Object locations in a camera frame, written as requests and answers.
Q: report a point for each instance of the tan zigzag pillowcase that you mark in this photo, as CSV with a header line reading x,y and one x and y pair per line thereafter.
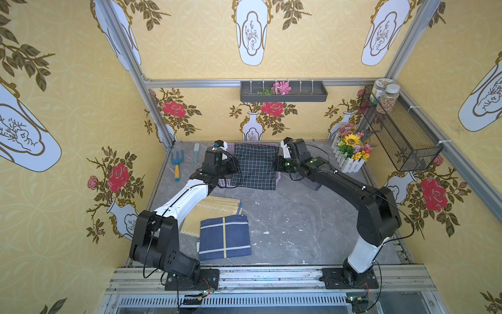
x,y
210,207

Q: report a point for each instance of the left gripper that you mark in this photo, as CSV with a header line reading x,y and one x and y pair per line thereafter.
x,y
226,169

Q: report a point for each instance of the blue yellow garden fork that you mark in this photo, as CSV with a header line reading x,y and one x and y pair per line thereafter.
x,y
176,158

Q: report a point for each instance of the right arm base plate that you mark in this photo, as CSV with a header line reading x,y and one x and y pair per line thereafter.
x,y
347,278

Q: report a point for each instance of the black wire mesh basket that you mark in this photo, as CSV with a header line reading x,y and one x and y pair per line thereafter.
x,y
409,143

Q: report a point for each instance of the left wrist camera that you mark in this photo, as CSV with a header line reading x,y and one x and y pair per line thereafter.
x,y
221,144

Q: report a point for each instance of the pink artificial flower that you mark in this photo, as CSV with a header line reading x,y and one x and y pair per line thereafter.
x,y
281,88

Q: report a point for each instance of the glass jar with beans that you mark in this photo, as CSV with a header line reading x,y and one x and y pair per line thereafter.
x,y
388,98

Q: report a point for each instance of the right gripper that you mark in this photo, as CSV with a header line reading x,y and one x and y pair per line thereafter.
x,y
283,163

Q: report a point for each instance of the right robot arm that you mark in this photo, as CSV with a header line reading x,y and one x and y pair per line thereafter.
x,y
378,215

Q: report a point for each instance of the grey wall shelf tray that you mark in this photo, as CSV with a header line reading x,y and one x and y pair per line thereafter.
x,y
267,91

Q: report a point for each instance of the black white grid pillowcase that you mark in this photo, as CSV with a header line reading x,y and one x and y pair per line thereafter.
x,y
255,167

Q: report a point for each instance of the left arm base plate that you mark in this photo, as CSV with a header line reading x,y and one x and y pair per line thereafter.
x,y
208,279

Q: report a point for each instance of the glass jar white lid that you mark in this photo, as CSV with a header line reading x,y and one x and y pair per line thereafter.
x,y
379,87

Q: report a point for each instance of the navy blue striped pillowcase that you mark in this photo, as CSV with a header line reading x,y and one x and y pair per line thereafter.
x,y
224,238

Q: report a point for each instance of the light blue brush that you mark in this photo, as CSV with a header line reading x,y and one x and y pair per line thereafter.
x,y
196,150

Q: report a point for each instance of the white picket flower planter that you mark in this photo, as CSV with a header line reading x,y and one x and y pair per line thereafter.
x,y
351,148

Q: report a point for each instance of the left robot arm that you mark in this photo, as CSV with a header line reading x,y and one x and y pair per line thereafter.
x,y
155,240

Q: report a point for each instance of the purple perforated plastic basket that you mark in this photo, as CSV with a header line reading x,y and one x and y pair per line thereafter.
x,y
224,182

